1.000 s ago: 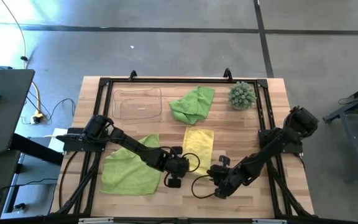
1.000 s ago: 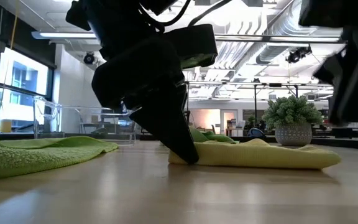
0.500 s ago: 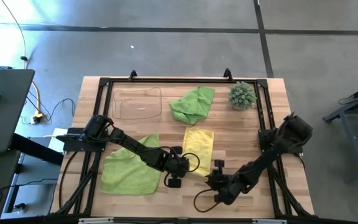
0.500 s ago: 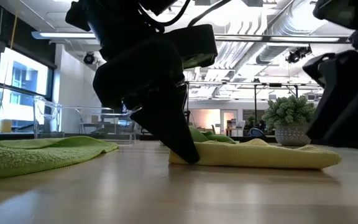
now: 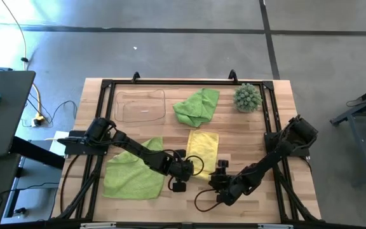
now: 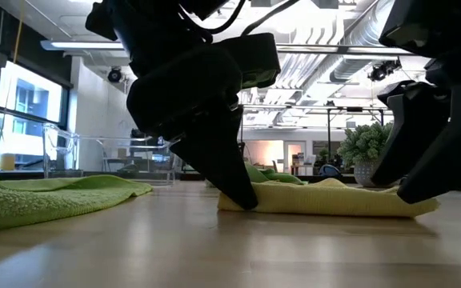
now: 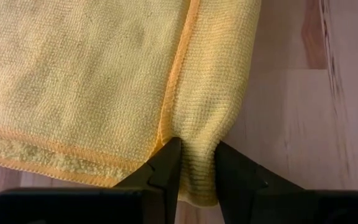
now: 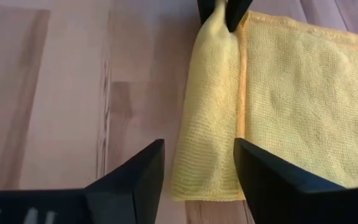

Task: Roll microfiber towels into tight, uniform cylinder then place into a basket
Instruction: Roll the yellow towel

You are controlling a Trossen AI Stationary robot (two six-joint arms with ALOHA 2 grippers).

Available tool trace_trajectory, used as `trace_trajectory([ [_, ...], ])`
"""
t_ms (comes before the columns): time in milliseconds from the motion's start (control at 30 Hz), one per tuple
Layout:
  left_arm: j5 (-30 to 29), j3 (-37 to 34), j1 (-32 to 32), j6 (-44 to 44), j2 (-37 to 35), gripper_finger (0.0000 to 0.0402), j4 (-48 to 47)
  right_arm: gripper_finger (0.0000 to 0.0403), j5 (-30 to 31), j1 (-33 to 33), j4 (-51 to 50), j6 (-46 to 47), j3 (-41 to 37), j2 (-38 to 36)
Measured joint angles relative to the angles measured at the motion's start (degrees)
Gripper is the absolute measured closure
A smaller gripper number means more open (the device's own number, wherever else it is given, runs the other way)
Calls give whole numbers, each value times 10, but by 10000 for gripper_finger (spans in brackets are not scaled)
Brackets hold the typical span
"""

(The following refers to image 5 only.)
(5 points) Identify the white rail bracket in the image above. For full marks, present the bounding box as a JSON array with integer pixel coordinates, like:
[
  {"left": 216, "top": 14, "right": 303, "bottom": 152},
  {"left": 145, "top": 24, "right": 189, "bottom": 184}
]
[
  {"left": 80, "top": 222, "right": 117, "bottom": 229},
  {"left": 257, "top": 223, "right": 294, "bottom": 229}
]

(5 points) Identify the clear plastic basket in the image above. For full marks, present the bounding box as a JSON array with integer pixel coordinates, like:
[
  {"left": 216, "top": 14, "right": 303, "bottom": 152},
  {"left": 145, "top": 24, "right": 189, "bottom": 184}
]
[{"left": 113, "top": 88, "right": 166, "bottom": 123}]

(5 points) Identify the artificial green potted plant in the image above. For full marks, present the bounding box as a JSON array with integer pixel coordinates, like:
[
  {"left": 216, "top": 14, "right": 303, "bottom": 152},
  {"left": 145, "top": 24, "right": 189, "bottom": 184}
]
[{"left": 233, "top": 83, "right": 263, "bottom": 113}]

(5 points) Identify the black camera cable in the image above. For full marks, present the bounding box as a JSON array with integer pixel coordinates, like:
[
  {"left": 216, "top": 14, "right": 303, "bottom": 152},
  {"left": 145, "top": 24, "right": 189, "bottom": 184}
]
[
  {"left": 166, "top": 149, "right": 205, "bottom": 192},
  {"left": 194, "top": 188, "right": 222, "bottom": 213}
]

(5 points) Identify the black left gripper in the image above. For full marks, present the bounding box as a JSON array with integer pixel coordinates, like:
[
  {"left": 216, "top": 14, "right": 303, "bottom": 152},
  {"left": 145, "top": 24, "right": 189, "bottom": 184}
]
[{"left": 169, "top": 148, "right": 195, "bottom": 194}]

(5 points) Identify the black right camera cable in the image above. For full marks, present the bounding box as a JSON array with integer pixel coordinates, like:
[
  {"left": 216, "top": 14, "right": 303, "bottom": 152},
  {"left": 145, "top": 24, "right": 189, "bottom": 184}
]
[{"left": 194, "top": 188, "right": 222, "bottom": 213}]

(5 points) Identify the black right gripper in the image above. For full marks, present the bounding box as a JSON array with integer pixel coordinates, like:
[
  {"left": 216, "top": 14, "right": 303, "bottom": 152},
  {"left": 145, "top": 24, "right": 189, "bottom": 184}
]
[{"left": 208, "top": 159, "right": 245, "bottom": 207}]

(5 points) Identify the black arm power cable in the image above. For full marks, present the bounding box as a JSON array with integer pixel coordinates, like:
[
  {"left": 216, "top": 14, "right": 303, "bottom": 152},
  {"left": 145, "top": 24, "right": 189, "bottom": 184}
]
[{"left": 59, "top": 154, "right": 83, "bottom": 214}]

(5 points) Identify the black desk crossbeam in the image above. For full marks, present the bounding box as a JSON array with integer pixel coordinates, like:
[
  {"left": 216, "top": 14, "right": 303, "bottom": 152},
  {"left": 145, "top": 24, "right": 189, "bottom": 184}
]
[{"left": 10, "top": 135, "right": 66, "bottom": 170}]

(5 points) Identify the black side desk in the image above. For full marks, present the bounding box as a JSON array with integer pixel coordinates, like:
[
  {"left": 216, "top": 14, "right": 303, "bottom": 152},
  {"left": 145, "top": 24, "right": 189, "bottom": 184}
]
[{"left": 0, "top": 70, "right": 37, "bottom": 159}]

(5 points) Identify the yellow power plug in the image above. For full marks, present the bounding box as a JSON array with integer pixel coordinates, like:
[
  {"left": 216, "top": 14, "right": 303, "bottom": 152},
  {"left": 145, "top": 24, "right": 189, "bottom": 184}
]
[{"left": 31, "top": 114, "right": 46, "bottom": 127}]

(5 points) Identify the grey metal cabinet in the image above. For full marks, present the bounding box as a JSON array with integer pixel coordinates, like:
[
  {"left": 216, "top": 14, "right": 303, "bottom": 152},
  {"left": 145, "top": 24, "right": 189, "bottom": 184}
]
[{"left": 0, "top": 139, "right": 64, "bottom": 225}]

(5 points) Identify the yellow extension cable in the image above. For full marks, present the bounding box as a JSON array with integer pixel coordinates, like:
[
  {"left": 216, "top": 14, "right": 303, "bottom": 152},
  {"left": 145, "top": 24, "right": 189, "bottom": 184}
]
[{"left": 1, "top": 0, "right": 46, "bottom": 123}]

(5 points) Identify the thin black floor cable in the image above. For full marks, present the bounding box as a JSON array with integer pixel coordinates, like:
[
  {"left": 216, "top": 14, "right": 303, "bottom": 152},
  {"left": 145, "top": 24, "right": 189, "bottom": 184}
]
[{"left": 20, "top": 95, "right": 78, "bottom": 128}]

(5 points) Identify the yellow microfiber towel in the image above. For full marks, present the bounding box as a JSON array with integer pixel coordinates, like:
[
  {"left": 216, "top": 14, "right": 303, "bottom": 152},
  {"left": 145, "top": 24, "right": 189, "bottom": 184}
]
[{"left": 186, "top": 129, "right": 219, "bottom": 181}]

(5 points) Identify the dark blue steel table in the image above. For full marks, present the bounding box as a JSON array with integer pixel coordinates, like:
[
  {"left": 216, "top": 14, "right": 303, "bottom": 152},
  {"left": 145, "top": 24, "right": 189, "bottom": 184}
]
[{"left": 330, "top": 81, "right": 366, "bottom": 188}]

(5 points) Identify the black left camera cable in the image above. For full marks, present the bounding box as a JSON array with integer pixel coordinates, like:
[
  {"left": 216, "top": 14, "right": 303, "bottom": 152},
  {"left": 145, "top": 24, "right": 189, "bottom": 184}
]
[{"left": 166, "top": 149, "right": 205, "bottom": 192}]

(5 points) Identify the black aluminium table frame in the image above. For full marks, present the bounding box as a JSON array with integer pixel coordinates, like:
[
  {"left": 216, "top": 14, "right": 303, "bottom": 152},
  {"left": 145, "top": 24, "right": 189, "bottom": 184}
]
[{"left": 51, "top": 78, "right": 323, "bottom": 223}]

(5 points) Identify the green microfiber towel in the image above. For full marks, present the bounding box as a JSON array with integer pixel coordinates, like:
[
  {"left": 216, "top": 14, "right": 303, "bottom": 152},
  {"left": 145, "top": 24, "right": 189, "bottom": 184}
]
[
  {"left": 172, "top": 88, "right": 220, "bottom": 128},
  {"left": 102, "top": 137, "right": 166, "bottom": 200}
]

